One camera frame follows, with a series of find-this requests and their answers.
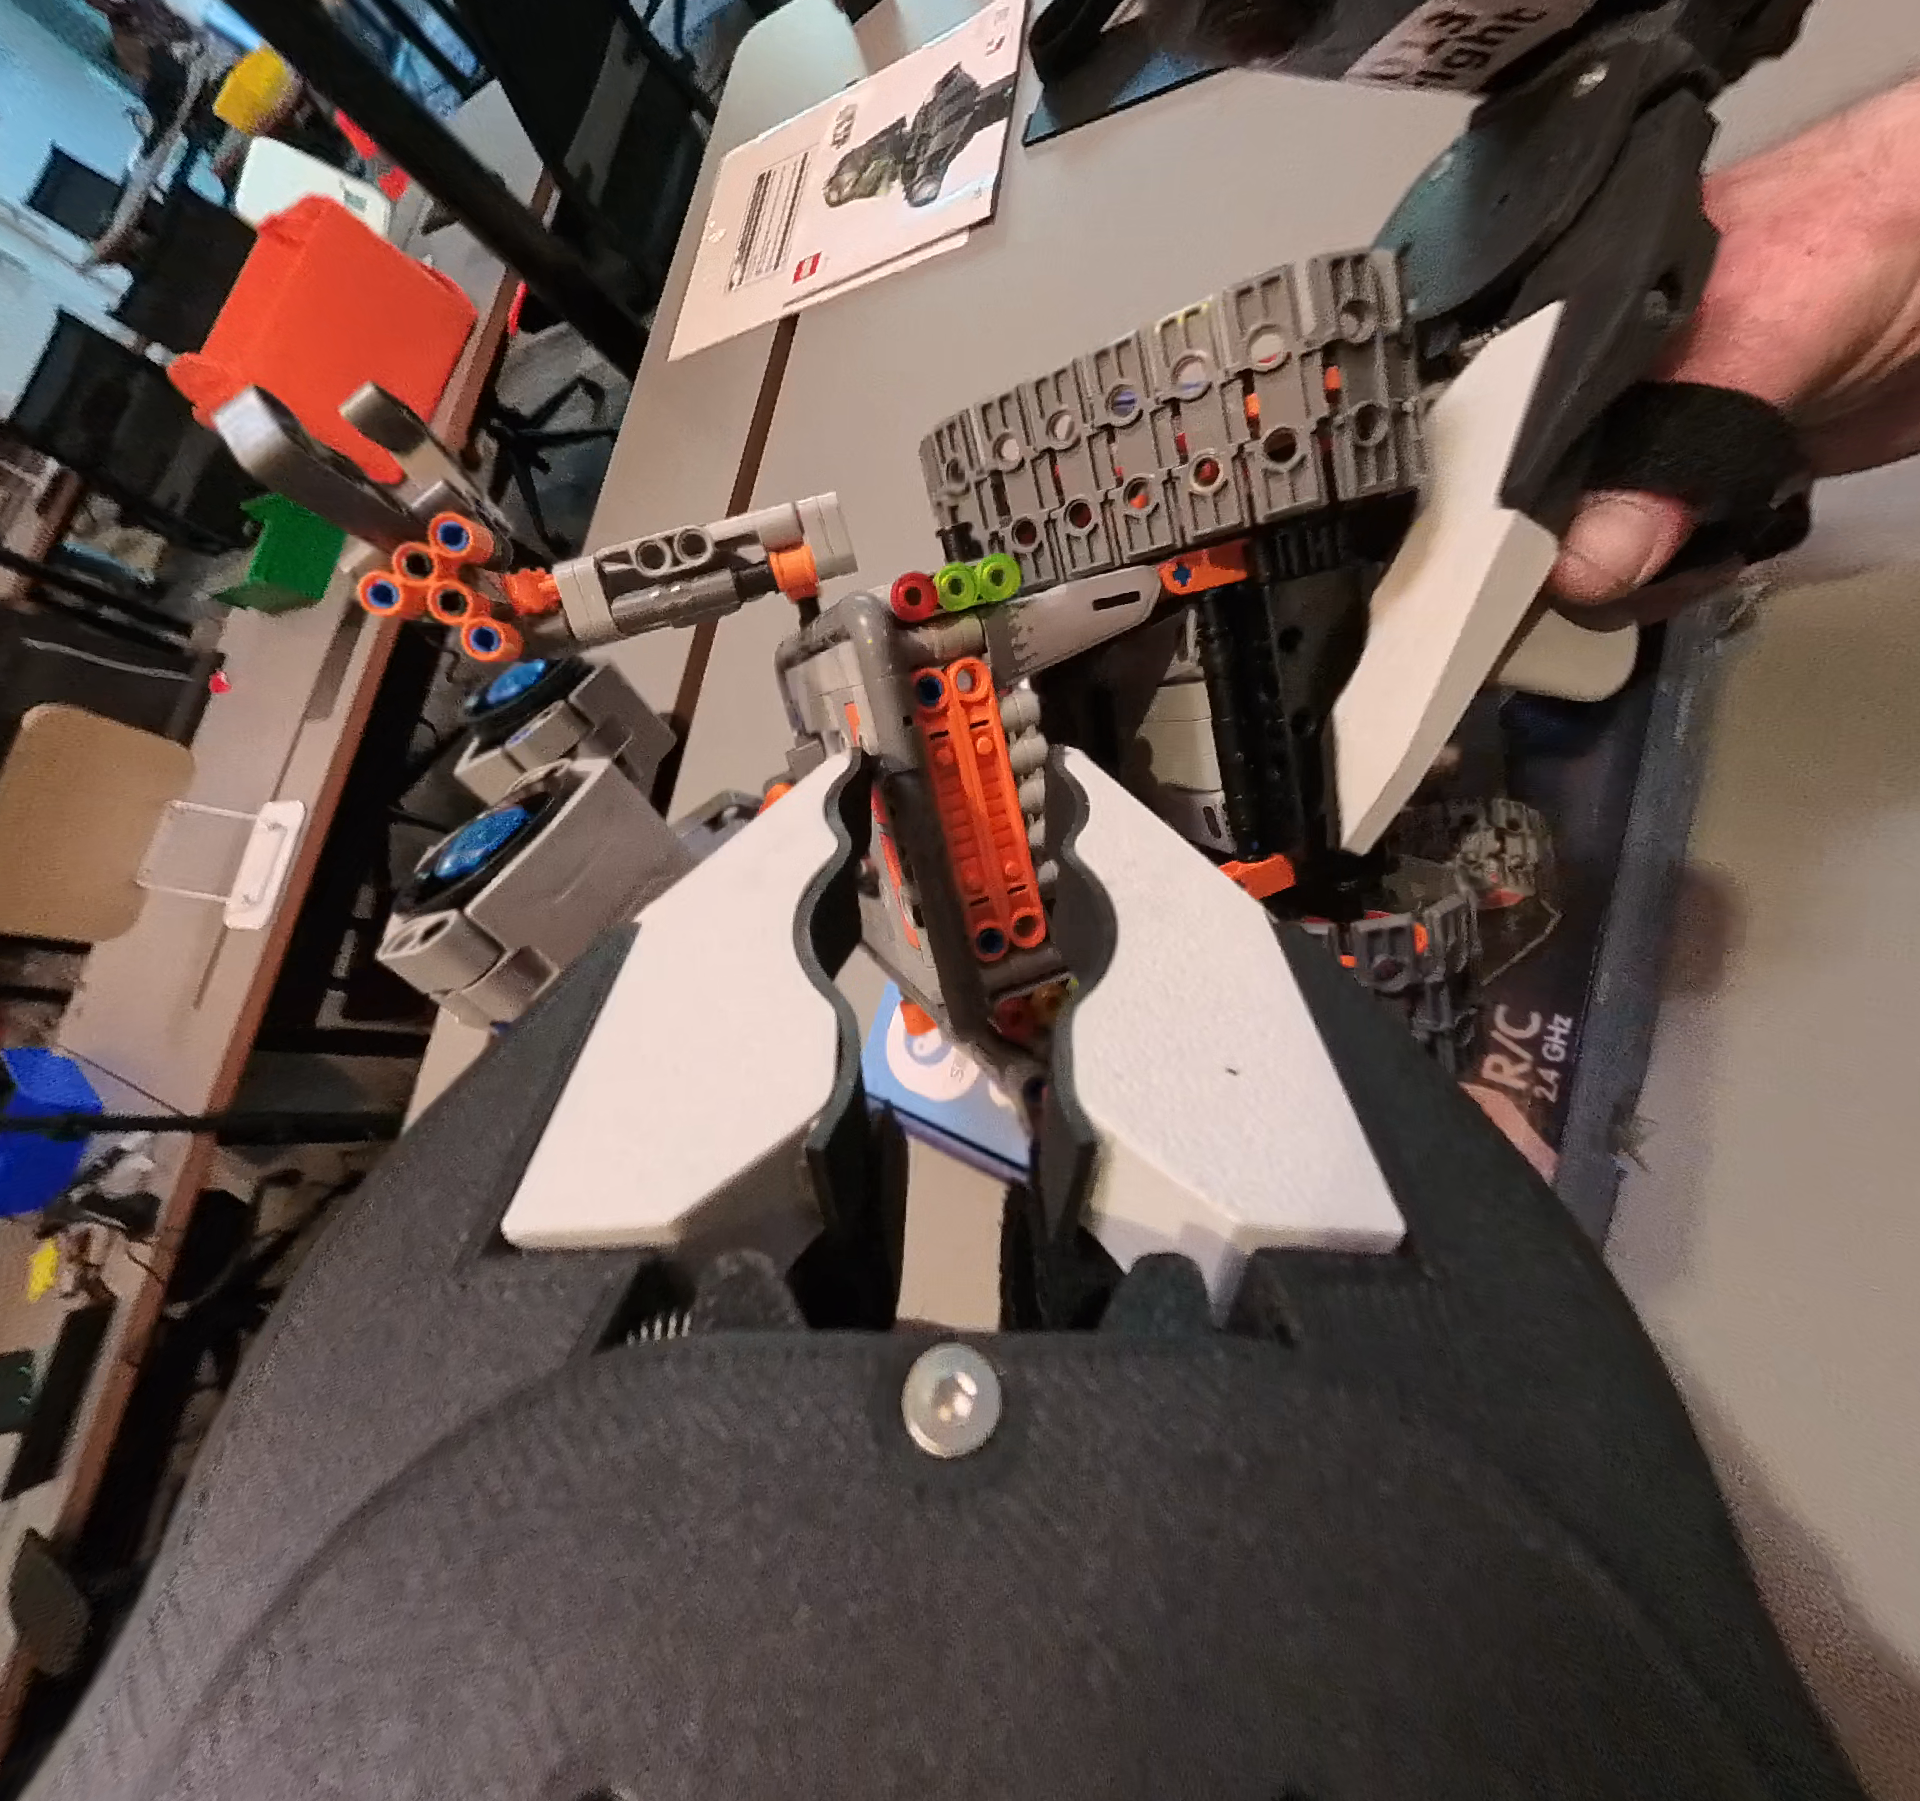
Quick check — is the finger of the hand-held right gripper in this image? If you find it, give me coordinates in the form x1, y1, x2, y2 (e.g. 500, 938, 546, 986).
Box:
1330, 302, 1571, 860
1499, 598, 1640, 703

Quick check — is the beige chair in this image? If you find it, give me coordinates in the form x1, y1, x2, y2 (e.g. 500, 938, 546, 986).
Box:
0, 706, 199, 952

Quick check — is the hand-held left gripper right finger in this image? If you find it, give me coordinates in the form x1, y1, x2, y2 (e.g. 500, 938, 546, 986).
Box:
1036, 753, 1415, 1261

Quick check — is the printed instruction booklet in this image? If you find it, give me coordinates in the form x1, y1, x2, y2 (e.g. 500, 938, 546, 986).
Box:
666, 0, 1030, 365

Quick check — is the black pole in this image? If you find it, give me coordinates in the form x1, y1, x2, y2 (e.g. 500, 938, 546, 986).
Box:
92, 0, 650, 380

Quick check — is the orange plastic bin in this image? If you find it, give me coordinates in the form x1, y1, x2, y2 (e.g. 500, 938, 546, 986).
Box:
166, 198, 484, 458

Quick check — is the green plastic bin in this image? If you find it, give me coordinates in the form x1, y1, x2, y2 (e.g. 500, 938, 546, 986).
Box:
212, 496, 348, 614

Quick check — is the clear acrylic stand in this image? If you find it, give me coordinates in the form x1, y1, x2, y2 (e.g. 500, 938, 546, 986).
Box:
134, 798, 314, 936

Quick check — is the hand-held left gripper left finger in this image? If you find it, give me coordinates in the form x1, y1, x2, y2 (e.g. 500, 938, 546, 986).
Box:
503, 753, 874, 1261

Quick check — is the grey desk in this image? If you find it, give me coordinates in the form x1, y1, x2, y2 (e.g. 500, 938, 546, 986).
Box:
572, 0, 1920, 1801

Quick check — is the blue plastic bin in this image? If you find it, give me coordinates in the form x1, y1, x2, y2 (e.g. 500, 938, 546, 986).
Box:
0, 1051, 110, 1222

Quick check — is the tracked building-block toy robot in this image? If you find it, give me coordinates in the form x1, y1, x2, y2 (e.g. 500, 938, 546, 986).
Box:
206, 248, 1475, 1060

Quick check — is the person's right hand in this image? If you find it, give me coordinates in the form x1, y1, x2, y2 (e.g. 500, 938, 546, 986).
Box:
1546, 86, 1920, 634

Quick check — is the blue robot kit box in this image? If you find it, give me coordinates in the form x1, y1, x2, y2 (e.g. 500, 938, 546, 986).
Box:
856, 603, 1747, 1238

